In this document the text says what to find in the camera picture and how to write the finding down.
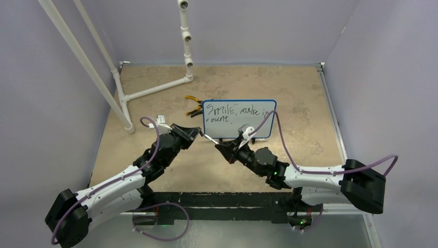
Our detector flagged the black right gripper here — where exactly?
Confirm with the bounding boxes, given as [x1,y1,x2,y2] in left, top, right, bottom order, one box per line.
[216,136,264,177]

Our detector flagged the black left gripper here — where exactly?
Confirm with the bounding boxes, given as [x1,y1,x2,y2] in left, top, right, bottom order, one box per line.
[163,123,200,167]

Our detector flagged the white whiteboard marker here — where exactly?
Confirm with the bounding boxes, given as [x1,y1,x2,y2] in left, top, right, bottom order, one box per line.
[204,134,219,145]

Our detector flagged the blue framed whiteboard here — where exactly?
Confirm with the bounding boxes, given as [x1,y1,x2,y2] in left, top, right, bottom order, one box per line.
[202,99,277,139]

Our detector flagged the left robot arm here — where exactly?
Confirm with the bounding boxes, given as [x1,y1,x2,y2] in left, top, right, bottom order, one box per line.
[44,124,201,247]

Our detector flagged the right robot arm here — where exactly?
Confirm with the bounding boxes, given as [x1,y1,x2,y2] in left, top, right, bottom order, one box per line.
[214,141,386,214]

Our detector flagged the black grey wire stripper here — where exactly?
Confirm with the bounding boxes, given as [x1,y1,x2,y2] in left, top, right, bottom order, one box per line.
[190,110,203,118]

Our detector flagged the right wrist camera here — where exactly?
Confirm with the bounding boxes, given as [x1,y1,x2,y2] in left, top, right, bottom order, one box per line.
[238,124,255,149]

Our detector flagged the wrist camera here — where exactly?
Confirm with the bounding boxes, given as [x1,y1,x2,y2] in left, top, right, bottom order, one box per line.
[238,124,255,149]
[154,115,171,130]

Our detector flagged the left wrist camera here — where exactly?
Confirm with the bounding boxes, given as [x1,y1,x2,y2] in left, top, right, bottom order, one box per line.
[154,115,171,130]

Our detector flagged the yellow handled pliers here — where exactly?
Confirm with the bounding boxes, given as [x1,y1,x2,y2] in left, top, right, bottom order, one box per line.
[184,95,203,116]

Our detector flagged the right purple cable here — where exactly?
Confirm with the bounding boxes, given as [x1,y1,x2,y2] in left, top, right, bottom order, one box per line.
[251,110,399,234]

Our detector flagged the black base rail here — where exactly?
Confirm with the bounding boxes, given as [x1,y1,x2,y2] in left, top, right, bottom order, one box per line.
[135,191,324,227]

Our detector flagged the white PVC pipe frame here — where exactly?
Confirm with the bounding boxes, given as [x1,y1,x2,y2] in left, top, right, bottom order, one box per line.
[39,1,194,134]

